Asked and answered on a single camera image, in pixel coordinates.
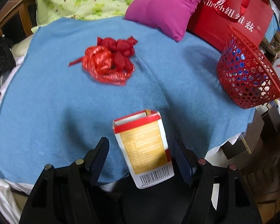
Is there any red mesh waste basket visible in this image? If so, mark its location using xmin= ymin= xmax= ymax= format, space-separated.
xmin=217 ymin=26 xmax=280 ymax=109

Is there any red white medicine box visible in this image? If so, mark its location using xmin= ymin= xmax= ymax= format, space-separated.
xmin=113 ymin=109 xmax=174 ymax=189

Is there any red plastic bag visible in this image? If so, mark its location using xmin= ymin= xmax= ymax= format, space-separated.
xmin=69 ymin=36 xmax=137 ymax=86

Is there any black fuzzy garment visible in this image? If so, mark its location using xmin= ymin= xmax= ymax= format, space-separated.
xmin=0 ymin=36 xmax=16 ymax=76

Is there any blue bed blanket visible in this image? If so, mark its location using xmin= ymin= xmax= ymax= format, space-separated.
xmin=0 ymin=17 xmax=254 ymax=184

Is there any magenta pillow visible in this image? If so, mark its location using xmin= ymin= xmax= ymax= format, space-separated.
xmin=124 ymin=0 xmax=201 ymax=42

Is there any wooden headboard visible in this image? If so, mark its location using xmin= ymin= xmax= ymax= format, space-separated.
xmin=0 ymin=0 xmax=36 ymax=41

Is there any red paper gift bag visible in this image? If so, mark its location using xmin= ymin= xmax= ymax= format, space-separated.
xmin=187 ymin=0 xmax=274 ymax=52

